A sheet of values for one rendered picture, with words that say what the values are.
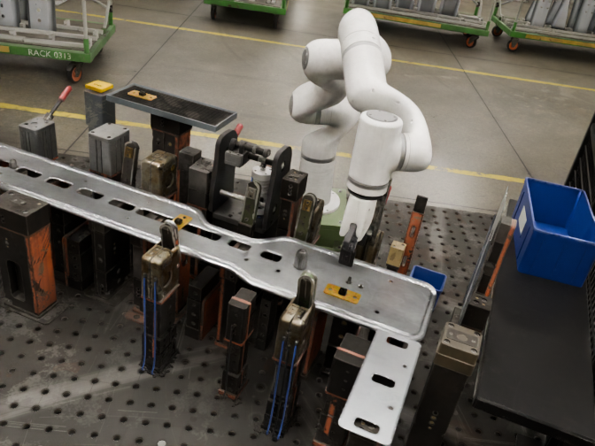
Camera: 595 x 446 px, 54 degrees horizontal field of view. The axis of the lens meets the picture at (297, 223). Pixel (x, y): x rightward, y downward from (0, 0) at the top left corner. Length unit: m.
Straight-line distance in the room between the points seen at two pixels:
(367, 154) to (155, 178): 0.72
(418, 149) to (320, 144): 0.81
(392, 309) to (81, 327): 0.83
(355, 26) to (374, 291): 0.60
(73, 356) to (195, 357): 0.30
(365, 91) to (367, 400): 0.61
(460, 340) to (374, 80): 0.56
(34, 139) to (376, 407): 1.27
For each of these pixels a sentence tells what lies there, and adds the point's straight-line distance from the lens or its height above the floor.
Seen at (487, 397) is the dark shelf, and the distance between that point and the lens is 1.21.
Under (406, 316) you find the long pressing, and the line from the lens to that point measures 1.36.
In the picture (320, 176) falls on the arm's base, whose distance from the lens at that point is 2.00.
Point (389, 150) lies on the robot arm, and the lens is 1.15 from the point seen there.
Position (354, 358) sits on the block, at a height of 0.98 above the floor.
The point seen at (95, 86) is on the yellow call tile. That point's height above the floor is 1.16.
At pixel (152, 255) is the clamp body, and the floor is 1.05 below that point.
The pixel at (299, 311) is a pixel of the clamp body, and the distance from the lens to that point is 1.23.
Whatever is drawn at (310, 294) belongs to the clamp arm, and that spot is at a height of 1.07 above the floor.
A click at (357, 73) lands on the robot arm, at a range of 1.28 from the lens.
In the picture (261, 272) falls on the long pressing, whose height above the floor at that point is 1.00.
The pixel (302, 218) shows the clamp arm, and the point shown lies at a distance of 1.54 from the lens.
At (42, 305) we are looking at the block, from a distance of 1.73.
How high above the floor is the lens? 1.84
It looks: 32 degrees down
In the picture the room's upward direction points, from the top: 9 degrees clockwise
